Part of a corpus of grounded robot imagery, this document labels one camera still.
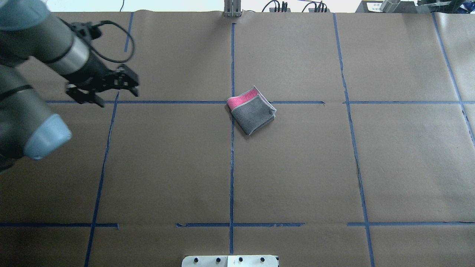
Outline aluminium frame post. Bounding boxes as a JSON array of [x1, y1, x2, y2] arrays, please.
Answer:
[[223, 0, 242, 17]]

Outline blue tape strip centre crosswise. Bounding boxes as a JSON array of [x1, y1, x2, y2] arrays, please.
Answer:
[[118, 101, 475, 105]]

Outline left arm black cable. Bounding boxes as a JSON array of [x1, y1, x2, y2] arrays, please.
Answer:
[[71, 20, 135, 64]]

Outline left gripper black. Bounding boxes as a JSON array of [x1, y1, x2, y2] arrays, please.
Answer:
[[65, 64, 139, 108]]

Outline pink towel grey hem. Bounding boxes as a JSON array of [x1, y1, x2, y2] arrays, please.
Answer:
[[227, 86, 277, 135]]

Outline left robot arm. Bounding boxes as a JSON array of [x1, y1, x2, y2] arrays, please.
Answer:
[[0, 0, 139, 172]]

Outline metal cup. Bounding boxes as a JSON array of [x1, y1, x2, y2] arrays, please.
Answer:
[[379, 0, 401, 13]]

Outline blue tape strip centre lengthwise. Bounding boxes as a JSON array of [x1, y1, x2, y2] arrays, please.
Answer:
[[229, 23, 236, 255]]

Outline white mounting plate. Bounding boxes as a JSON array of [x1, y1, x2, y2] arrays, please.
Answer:
[[181, 255, 279, 267]]

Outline dark box under cup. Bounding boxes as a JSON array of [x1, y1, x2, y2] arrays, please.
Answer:
[[355, 0, 417, 13]]

